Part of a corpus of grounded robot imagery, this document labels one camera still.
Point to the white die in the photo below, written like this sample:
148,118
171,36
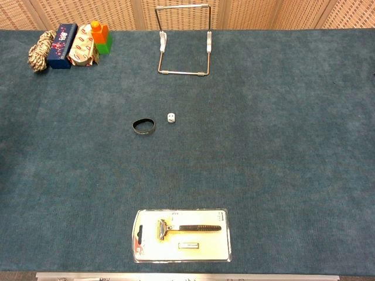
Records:
171,118

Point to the blue felt table cloth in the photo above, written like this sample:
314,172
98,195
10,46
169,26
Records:
263,146

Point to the small razor blade case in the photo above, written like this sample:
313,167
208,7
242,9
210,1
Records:
189,245

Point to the yellow razor blister pack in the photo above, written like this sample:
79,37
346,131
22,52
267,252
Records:
205,248

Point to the green toy block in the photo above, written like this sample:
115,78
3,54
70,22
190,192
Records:
106,47

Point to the orange toy block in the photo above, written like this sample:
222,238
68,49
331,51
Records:
99,33

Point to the silver foil package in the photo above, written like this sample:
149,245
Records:
83,48

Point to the woven wicker folding screen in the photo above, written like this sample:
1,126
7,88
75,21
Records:
249,13

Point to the dark blue printed box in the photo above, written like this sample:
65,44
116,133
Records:
62,48

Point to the aluminium profile rail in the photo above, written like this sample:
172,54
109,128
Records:
187,276

